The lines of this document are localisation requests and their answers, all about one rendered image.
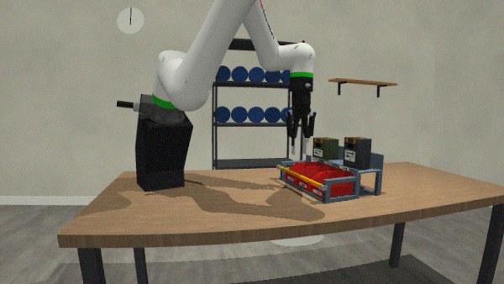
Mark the yellow rail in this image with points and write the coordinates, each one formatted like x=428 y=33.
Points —
x=300 y=176

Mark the red open bin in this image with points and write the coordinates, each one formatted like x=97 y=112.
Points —
x=299 y=168
x=336 y=189
x=312 y=173

